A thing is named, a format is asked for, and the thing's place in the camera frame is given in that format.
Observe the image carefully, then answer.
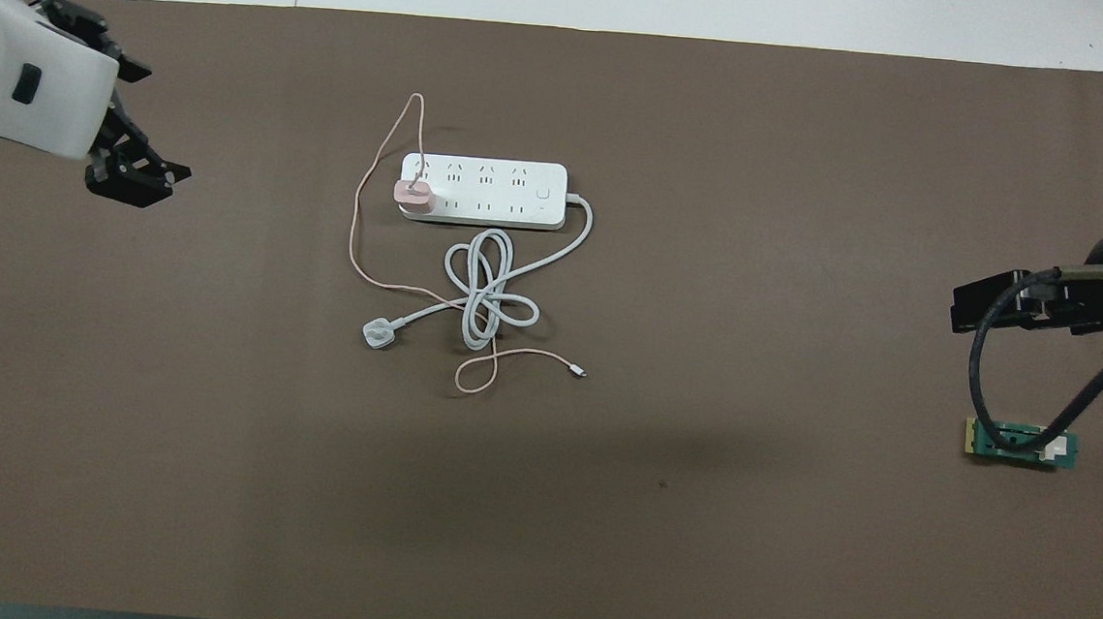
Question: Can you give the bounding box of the green circuit board module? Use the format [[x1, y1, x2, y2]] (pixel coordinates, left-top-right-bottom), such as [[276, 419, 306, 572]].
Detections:
[[963, 418, 1081, 474]]

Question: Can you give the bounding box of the brown table mat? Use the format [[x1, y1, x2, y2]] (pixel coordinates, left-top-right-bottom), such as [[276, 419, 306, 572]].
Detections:
[[0, 0, 1103, 619]]

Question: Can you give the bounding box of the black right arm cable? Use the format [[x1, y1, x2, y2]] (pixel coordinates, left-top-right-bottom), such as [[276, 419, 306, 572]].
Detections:
[[962, 262, 1103, 461]]

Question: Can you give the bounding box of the pink charger plug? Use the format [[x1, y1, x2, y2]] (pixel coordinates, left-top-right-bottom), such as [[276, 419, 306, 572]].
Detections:
[[393, 177, 439, 215]]

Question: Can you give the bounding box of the pink charger cable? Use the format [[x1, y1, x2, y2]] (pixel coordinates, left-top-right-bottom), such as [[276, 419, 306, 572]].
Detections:
[[341, 89, 607, 402]]

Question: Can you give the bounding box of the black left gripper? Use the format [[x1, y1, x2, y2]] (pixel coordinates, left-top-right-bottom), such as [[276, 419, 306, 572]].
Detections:
[[17, 0, 202, 212]]

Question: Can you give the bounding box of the white power strip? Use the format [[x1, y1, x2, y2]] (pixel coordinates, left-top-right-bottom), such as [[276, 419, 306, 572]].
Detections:
[[395, 151, 570, 233]]

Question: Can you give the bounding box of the white power strip cord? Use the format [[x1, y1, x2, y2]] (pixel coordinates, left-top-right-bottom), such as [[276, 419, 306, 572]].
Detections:
[[359, 180, 597, 366]]

